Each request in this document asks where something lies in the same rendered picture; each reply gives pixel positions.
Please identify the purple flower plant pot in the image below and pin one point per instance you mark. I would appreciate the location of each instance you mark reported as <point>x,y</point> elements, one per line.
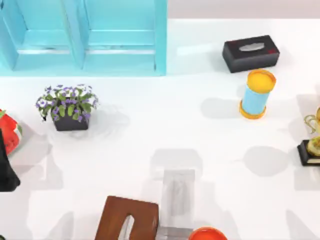
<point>68,107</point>

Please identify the orange round container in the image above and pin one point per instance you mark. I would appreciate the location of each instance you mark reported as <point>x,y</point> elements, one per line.
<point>208,234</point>

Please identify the light blue rack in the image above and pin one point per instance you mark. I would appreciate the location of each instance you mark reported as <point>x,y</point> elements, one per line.
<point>82,37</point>

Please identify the red and white object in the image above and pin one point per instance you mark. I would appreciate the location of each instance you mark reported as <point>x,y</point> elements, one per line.
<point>9,132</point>

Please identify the brown wooden tissue box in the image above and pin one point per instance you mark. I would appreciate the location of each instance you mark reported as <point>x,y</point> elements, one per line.
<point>126,220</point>

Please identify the blue and yellow canister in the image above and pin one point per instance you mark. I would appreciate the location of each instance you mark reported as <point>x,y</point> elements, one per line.
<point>256,96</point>

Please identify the gold trophy on black base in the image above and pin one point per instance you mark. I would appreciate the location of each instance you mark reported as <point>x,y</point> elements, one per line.
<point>312,147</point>

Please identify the black tissue box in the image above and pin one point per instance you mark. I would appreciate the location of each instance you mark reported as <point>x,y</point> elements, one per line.
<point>250,53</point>

